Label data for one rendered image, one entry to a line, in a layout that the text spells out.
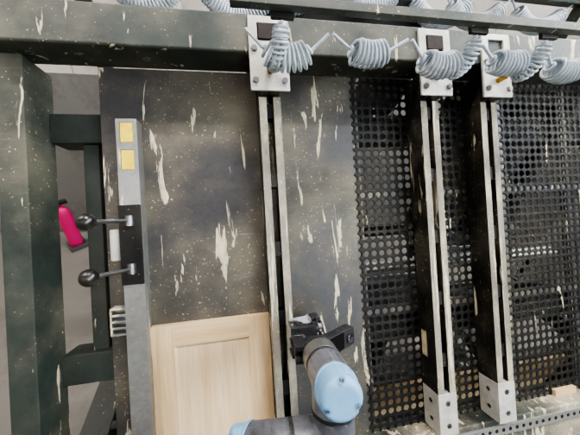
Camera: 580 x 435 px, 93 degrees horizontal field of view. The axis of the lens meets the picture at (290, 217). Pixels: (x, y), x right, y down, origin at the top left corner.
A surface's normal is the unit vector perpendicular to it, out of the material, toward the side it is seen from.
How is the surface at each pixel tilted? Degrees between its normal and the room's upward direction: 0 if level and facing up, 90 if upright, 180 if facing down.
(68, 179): 90
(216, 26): 57
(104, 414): 0
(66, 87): 90
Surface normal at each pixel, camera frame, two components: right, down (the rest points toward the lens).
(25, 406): 0.18, -0.02
